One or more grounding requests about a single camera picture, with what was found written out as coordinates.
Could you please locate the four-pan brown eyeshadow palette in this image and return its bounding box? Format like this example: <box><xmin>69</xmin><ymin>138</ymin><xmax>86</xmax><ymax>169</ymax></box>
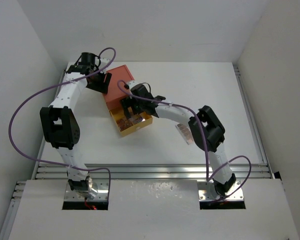
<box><xmin>135</xmin><ymin>114</ymin><xmax>145</xmax><ymax>124</ymax></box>

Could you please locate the orange drawer box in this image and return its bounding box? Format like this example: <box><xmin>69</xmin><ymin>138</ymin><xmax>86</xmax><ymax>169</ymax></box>
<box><xmin>101</xmin><ymin>64</ymin><xmax>136</xmax><ymax>110</ymax></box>

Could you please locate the yellow drawer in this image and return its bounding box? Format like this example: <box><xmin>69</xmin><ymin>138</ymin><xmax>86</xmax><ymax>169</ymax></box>
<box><xmin>109</xmin><ymin>107</ymin><xmax>153</xmax><ymax>137</ymax></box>

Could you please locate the nine-pan warm eyeshadow palette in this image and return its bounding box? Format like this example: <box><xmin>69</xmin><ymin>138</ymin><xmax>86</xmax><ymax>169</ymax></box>
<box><xmin>116</xmin><ymin>117</ymin><xmax>132</xmax><ymax>131</ymax></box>

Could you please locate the colourful glitter eyeshadow palette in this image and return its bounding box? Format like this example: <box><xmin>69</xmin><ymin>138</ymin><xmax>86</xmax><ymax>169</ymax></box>
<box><xmin>128</xmin><ymin>115</ymin><xmax>138</xmax><ymax>125</ymax></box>

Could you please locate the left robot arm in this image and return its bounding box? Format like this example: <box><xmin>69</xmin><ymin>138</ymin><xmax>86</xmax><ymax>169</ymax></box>
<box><xmin>39</xmin><ymin>52</ymin><xmax>112</xmax><ymax>199</ymax></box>

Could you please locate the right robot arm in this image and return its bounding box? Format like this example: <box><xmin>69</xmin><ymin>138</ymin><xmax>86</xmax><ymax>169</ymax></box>
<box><xmin>117</xmin><ymin>80</ymin><xmax>236</xmax><ymax>197</ymax></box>

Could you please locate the long nude eyeshadow palette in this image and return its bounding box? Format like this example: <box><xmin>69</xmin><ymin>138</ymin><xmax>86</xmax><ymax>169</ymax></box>
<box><xmin>175</xmin><ymin>123</ymin><xmax>194</xmax><ymax>145</ymax></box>

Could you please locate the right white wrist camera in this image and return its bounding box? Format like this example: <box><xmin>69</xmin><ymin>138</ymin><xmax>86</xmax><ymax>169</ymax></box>
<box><xmin>124</xmin><ymin>80</ymin><xmax>138</xmax><ymax>91</ymax></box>

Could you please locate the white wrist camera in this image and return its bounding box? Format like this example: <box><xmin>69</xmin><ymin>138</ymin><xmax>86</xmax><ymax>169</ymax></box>
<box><xmin>124</xmin><ymin>80</ymin><xmax>138</xmax><ymax>91</ymax></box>
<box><xmin>95</xmin><ymin>57</ymin><xmax>110</xmax><ymax>69</ymax></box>

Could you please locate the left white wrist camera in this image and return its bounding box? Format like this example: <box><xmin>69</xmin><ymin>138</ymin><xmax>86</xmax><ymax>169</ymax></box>
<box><xmin>95</xmin><ymin>57</ymin><xmax>110</xmax><ymax>69</ymax></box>

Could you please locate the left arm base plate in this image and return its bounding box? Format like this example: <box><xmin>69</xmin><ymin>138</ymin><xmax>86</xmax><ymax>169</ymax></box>
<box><xmin>64</xmin><ymin>180</ymin><xmax>109</xmax><ymax>202</ymax></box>

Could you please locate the aluminium rail frame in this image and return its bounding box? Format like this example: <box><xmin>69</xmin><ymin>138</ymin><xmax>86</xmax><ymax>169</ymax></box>
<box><xmin>31</xmin><ymin>163</ymin><xmax>273</xmax><ymax>180</ymax></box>

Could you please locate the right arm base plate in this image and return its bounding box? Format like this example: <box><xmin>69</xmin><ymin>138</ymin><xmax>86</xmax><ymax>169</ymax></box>
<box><xmin>197</xmin><ymin>181</ymin><xmax>245</xmax><ymax>202</ymax></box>

